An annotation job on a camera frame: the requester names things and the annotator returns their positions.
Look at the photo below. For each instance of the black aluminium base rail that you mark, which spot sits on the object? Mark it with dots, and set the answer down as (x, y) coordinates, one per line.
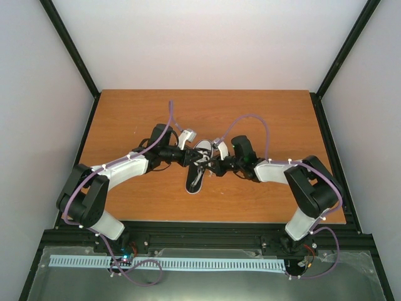
(270, 239)

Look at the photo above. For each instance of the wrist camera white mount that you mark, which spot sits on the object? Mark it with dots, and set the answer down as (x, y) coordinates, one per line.
(219, 145)
(187, 135)

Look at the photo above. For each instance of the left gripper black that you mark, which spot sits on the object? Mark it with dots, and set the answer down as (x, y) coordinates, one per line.
(188, 160)

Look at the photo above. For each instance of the small circuit board with led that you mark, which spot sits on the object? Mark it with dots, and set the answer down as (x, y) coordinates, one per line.
(129, 254)

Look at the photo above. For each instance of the light blue slotted cable duct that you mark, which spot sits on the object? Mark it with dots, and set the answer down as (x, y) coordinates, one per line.
(171, 264)

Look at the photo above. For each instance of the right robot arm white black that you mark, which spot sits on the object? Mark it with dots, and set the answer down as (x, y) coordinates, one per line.
(314, 189)

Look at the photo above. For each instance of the right black frame post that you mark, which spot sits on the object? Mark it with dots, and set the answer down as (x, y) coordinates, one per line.
(355, 32)

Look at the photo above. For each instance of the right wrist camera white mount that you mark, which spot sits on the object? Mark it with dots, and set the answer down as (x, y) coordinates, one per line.
(219, 145)

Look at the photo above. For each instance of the white shoelace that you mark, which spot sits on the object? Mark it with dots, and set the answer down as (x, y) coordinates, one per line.
(197, 170)

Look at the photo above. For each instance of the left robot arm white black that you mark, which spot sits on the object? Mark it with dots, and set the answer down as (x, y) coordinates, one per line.
(83, 198)

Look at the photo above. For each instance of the black frame post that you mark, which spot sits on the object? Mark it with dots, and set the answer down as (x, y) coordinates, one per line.
(355, 32)
(58, 24)

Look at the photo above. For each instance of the left black frame post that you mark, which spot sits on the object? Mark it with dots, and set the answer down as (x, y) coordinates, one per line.
(58, 24)

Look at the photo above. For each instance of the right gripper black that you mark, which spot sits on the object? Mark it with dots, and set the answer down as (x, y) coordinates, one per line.
(217, 168)

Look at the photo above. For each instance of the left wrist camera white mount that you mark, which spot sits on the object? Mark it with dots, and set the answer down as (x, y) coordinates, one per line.
(187, 135)

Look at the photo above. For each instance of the black white canvas sneaker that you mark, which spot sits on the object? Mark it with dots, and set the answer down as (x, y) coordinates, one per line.
(202, 144)

